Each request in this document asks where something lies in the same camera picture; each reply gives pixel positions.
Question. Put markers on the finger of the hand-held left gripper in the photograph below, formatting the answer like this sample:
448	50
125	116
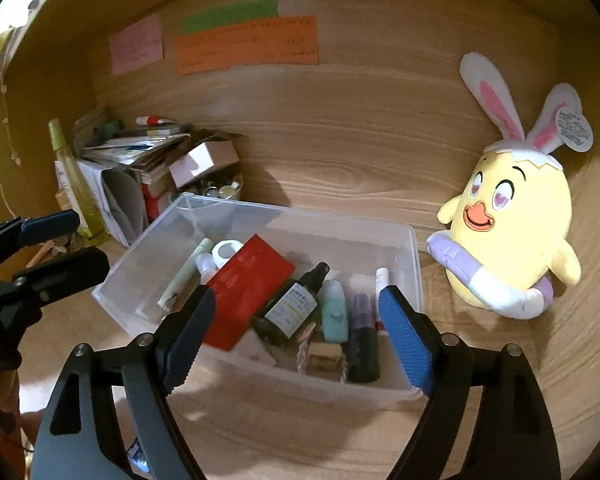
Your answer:
50	227
75	270

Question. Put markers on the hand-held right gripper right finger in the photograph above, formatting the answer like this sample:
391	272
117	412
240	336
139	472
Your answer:
405	335

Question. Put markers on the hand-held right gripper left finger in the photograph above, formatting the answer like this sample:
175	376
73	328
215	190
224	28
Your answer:
185	342

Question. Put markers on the purple spray bottle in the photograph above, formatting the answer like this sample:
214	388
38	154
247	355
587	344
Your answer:
364	340

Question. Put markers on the pale green stick tube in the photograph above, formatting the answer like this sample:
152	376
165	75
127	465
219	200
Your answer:
185	275

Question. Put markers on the pale pink card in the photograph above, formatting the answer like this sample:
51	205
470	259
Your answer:
255	350

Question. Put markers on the mint green small bottle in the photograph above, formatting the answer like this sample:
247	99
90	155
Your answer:
335	312

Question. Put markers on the pink bottle with white cap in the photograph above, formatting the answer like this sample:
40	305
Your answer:
207	266

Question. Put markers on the small beige box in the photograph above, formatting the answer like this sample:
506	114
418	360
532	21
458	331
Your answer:
324	356

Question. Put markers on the red foil packet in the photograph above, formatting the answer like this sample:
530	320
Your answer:
250	280

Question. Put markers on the white tape roll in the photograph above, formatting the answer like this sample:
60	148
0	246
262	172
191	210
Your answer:
227	252

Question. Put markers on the clear plastic storage box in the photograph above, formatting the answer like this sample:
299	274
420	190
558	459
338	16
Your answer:
340	245

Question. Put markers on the dark green pump bottle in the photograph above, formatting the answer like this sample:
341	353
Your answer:
292	310

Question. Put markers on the beige stick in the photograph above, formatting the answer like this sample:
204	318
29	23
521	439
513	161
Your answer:
40	254

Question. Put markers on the beige tube with red label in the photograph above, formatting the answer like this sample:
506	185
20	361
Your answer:
64	185

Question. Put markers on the yellow-green spray bottle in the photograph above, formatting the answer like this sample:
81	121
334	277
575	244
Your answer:
82	190

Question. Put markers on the white folded paper stack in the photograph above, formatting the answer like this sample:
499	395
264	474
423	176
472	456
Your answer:
115	200

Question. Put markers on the small red box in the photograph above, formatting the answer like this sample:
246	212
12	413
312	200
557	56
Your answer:
155	207

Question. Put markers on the pile of books and papers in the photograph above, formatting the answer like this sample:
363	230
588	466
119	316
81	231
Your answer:
135	145

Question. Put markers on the yellow chick plush toy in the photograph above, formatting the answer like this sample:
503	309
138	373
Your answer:
515	240

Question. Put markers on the red and white marker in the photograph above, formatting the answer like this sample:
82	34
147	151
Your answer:
152	121

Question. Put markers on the white bowl with items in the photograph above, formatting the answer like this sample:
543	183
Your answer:
220	190

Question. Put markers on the small white cardboard box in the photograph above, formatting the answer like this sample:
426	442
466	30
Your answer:
202	162

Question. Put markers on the pink paper note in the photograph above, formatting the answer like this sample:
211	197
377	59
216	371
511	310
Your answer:
136	45

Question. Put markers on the orange paper note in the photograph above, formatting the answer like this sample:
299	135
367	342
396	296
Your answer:
250	47

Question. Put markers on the green paper note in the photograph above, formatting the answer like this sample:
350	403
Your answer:
230	16

